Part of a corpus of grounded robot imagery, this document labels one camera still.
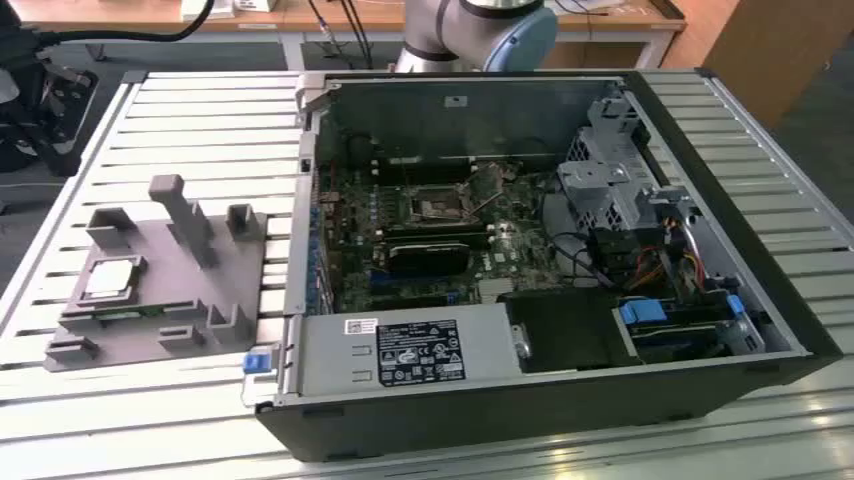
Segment wooden cabinet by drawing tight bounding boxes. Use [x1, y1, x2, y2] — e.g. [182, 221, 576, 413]
[665, 0, 854, 129]

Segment black open PC case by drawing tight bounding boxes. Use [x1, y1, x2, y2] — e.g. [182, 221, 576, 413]
[252, 68, 843, 464]

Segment green motherboard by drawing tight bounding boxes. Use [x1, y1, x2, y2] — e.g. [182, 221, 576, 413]
[312, 159, 568, 314]

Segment blue disk carrier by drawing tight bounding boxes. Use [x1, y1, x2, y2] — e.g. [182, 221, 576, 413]
[617, 297, 668, 329]

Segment black wire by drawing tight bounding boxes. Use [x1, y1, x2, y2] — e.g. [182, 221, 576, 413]
[540, 230, 616, 289]

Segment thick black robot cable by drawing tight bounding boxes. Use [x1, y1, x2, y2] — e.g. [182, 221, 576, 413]
[35, 0, 216, 46]

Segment grey plastic parts rack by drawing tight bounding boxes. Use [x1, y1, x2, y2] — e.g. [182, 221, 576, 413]
[42, 174, 269, 372]

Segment silver chipset heat sink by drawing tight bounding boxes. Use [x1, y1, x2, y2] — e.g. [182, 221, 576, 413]
[477, 278, 514, 304]

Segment wire locking lever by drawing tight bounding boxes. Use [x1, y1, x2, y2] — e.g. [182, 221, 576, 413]
[469, 191, 502, 217]

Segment black graphics card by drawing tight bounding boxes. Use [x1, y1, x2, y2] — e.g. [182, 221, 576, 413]
[384, 242, 472, 279]

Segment silver square CPU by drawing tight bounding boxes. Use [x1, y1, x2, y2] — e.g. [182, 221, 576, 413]
[83, 259, 142, 301]

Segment silver metal drive cage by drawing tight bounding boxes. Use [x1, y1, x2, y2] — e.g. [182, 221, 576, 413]
[556, 97, 668, 236]

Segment metal socket cover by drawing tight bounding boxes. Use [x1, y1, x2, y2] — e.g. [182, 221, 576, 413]
[465, 162, 518, 195]

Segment silver case handle bracket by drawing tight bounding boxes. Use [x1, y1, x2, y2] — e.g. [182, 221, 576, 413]
[294, 74, 341, 126]

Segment hanging black desk cables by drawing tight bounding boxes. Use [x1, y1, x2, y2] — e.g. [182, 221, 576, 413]
[305, 0, 376, 69]

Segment black RAM slot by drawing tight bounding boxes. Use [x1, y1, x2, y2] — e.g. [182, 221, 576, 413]
[384, 232, 489, 246]
[382, 224, 485, 237]

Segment CPU socket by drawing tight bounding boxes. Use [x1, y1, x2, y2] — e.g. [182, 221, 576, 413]
[406, 185, 476, 225]

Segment black power supply label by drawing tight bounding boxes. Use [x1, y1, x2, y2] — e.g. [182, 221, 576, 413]
[376, 319, 468, 387]

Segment silver power supply unit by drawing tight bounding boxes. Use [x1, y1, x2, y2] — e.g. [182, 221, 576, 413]
[296, 312, 521, 396]

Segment white box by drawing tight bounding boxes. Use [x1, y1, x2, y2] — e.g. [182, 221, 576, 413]
[178, 0, 236, 21]

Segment coloured wire bundle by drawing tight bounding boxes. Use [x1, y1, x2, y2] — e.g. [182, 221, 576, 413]
[625, 247, 707, 292]

